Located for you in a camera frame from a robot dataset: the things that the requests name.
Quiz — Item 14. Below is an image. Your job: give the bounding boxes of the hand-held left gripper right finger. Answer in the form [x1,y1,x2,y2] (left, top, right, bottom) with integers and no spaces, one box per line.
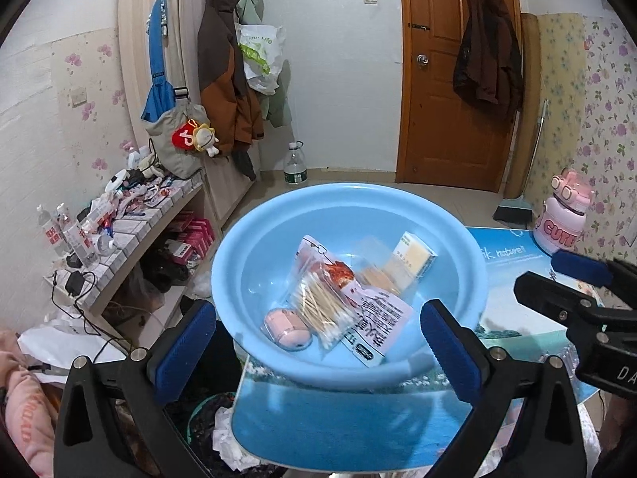
[419,300,588,478]

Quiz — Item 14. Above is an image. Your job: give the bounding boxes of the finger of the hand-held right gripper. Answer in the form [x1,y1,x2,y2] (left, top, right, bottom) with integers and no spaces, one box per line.
[514,271,613,332]
[550,250,637,304]

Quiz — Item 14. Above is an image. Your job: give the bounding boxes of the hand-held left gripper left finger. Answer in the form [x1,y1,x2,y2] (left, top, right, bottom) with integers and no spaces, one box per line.
[52,299,218,478]

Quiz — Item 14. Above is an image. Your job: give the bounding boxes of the white paper packet with text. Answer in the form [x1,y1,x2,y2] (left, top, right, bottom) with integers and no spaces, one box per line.
[296,234,416,368]

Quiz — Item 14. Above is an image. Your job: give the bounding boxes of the white and yellow tissue pack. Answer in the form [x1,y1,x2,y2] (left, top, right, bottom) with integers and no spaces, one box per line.
[381,231,439,294]

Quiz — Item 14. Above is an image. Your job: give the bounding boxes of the pink cylindrical case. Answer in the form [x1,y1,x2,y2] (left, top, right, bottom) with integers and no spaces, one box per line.
[262,309,313,352]

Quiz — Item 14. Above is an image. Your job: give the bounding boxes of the clear bag of toothpicks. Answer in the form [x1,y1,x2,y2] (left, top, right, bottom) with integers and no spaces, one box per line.
[351,236,404,300]

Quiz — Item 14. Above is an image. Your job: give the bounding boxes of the light blue plastic basin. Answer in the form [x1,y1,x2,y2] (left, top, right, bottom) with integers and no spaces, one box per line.
[211,182,488,392]

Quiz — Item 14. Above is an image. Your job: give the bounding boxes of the clear bag of cotton swabs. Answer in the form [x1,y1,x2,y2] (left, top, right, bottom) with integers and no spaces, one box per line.
[286,269,361,354]

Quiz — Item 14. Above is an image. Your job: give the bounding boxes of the grey shoulder bag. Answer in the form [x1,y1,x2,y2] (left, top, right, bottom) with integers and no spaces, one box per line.
[145,87,212,180]

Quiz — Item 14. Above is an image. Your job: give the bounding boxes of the pink water bottle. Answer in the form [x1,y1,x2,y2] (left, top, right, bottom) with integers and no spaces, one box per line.
[533,169,595,255]

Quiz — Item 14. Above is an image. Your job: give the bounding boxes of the trash bin black liner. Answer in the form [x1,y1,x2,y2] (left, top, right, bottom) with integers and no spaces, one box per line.
[184,391,289,478]

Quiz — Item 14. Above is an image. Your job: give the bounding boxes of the dark shoes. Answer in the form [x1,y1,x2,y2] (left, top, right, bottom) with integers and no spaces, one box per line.
[142,254,190,292]

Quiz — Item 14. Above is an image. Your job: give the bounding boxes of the stack of pink boxes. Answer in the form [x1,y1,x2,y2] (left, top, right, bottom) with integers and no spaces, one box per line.
[166,212,217,264]

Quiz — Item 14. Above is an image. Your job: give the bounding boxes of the low tiled shelf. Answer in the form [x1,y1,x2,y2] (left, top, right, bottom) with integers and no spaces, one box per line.
[42,172,225,329]

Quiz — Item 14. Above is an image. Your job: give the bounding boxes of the black power adapter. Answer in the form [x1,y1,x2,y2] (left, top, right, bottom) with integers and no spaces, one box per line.
[66,271,96,296]

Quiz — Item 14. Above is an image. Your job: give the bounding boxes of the printed landscape table mat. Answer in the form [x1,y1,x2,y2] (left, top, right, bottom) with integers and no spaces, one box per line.
[231,226,605,474]

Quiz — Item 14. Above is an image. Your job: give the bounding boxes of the pile of small packets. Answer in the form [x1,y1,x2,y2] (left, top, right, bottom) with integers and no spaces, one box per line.
[90,174,200,220]

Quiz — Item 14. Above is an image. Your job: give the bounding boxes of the clear bottle red label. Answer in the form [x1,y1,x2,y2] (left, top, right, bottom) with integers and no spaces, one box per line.
[37,204,68,260]
[55,202,83,257]

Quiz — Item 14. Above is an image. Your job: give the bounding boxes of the pink blanket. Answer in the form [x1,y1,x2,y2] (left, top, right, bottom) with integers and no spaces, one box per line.
[0,329,58,478]

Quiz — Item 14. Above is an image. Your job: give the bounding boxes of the brown wooden door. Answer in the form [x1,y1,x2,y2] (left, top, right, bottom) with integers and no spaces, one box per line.
[395,0,531,195]

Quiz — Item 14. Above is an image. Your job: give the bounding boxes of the large clear water jug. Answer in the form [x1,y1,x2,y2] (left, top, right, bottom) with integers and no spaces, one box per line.
[283,141,309,185]

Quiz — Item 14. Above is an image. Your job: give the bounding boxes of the cream doll plush charm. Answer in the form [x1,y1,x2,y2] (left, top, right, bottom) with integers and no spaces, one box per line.
[191,122,221,159]

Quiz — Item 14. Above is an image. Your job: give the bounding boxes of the red plush charm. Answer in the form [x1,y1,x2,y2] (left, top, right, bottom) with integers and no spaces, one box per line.
[172,118,200,151]

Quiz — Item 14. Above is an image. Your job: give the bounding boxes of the beige upright board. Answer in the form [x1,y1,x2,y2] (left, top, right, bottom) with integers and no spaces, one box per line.
[502,12,541,197]

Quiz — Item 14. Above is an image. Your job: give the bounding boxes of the dark brown jacket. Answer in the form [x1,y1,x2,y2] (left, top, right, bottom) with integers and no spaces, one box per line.
[453,0,524,120]

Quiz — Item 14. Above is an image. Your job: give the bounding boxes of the pale green garment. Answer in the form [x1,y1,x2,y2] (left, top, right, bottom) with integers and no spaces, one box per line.
[236,0,294,127]

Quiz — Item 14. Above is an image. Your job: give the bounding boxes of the brown and orange jacket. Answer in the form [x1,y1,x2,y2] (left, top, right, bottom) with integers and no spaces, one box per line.
[197,0,264,182]

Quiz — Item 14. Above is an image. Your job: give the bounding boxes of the white plastic bag green print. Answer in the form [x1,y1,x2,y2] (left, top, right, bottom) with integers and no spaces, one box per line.
[236,23,288,96]

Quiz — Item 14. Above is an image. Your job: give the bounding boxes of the light wooden wardrobe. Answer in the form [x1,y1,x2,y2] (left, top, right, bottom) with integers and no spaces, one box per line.
[118,0,264,230]

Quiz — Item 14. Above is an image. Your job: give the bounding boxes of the blue strap bag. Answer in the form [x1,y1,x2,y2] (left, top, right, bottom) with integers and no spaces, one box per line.
[141,0,176,123]

